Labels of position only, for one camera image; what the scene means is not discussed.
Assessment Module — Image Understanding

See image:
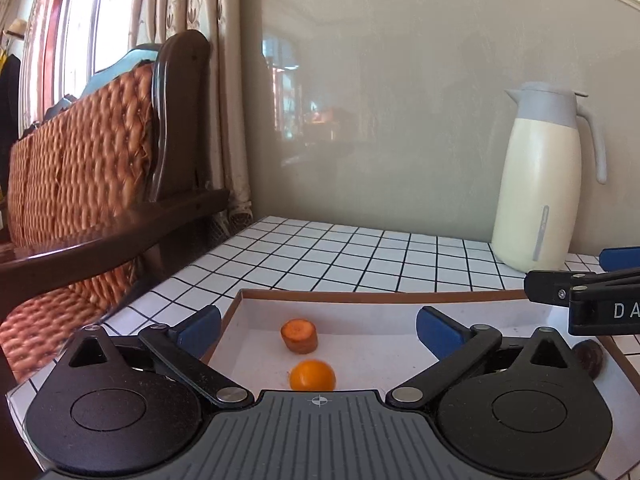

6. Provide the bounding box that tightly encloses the brown-rimmed white cardboard tray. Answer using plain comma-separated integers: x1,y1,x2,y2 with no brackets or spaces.
199,288,640,411

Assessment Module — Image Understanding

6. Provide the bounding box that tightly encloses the dark jacket hanging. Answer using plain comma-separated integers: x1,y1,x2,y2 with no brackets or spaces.
0,54,21,194

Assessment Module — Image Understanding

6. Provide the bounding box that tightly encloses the carrot chunk in tray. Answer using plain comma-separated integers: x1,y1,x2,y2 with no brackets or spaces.
280,318,318,354

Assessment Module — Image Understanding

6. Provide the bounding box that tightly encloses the beige patterned curtain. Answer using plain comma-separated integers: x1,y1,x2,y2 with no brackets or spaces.
19,0,255,231

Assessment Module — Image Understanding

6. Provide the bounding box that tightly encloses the orange quilted sofa cushion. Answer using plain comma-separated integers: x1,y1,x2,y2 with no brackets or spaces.
1,61,154,382

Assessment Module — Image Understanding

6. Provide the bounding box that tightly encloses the straw hat on rack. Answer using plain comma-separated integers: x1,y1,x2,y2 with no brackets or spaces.
3,18,27,40

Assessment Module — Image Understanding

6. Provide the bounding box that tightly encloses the dark purple fruit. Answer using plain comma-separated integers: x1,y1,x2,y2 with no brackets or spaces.
572,339,604,380

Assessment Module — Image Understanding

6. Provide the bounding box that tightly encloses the cream thermos jug grey lid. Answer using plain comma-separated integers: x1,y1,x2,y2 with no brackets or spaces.
491,81,608,273

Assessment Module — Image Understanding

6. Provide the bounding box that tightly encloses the dark wooden sofa chair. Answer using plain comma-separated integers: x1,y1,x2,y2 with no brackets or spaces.
0,28,231,480

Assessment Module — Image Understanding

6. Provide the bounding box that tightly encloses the small orange tangerine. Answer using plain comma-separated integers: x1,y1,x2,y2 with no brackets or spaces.
288,360,336,391

